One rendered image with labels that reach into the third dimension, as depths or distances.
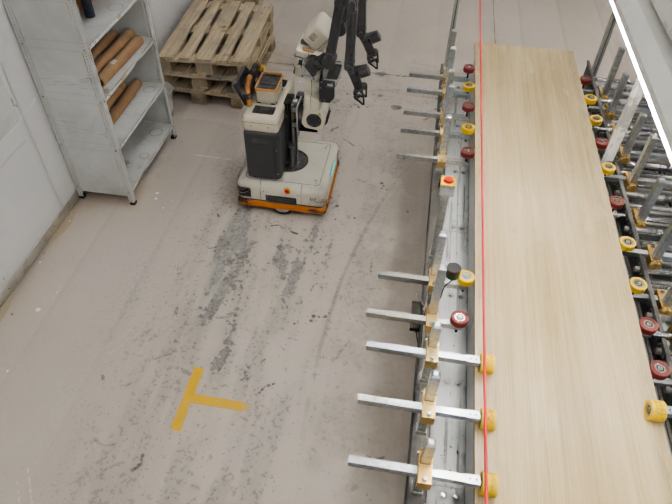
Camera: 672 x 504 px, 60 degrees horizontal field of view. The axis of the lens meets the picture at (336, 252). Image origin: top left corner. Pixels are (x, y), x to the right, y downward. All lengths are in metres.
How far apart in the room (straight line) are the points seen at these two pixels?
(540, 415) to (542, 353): 0.30
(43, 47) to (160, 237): 1.40
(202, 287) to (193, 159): 1.40
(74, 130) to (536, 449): 3.47
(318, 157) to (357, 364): 1.68
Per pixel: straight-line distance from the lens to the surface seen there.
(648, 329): 2.92
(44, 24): 4.05
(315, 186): 4.18
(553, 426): 2.48
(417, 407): 2.31
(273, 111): 3.98
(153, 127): 5.20
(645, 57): 1.49
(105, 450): 3.46
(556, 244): 3.12
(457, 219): 3.52
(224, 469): 3.26
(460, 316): 2.65
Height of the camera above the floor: 2.96
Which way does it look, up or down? 46 degrees down
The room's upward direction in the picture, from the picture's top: 2 degrees clockwise
